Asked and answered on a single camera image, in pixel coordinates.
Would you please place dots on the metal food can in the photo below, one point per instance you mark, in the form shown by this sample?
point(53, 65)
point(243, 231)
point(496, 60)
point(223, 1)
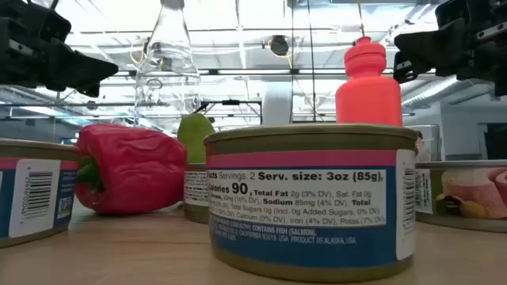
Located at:
point(196, 190)

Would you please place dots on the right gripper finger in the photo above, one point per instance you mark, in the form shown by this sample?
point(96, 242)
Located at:
point(428, 47)
point(406, 69)

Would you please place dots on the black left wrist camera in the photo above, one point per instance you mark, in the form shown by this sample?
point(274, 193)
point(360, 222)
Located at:
point(55, 25)

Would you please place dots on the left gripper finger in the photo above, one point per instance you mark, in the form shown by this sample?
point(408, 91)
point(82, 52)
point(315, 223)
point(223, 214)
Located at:
point(89, 89)
point(87, 67)

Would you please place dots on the black round device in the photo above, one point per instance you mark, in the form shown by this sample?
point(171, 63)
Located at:
point(279, 45)

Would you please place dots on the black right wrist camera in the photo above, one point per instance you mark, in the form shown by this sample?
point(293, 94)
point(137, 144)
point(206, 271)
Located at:
point(453, 10)

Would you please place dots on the food can green label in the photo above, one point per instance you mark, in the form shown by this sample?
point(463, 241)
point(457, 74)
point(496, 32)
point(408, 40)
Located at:
point(467, 194)

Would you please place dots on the green pear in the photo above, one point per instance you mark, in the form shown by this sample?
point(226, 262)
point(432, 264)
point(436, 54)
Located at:
point(192, 138)

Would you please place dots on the salmon can blue label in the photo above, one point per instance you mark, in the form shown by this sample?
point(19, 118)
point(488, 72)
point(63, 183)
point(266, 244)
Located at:
point(309, 198)
point(35, 198)

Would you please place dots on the clear bottle white cap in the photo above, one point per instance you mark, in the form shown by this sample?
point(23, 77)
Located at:
point(166, 59)

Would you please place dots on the red bell pepper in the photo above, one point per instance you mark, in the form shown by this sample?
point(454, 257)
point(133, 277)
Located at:
point(134, 170)

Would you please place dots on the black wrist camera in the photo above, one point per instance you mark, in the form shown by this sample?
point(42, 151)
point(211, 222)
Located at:
point(55, 25)
point(453, 10)

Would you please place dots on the orange squeeze bottle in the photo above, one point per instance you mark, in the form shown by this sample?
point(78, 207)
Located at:
point(368, 95)

